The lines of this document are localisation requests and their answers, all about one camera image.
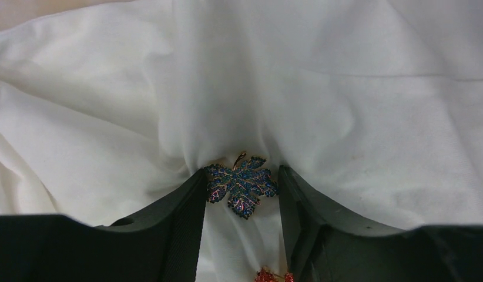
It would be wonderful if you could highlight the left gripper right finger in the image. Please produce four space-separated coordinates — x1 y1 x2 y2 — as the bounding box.
278 166 483 281

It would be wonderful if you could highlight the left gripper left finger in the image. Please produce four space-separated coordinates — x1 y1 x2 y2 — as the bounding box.
0 170 207 281

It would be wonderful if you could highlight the blue leaf brooch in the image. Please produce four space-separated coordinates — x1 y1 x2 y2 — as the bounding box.
203 152 280 220

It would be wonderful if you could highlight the white garment with blue print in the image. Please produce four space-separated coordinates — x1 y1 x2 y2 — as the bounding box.
0 1 483 281

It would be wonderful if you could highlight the orange leaf brooch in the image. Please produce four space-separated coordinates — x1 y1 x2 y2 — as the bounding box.
253 267 294 282

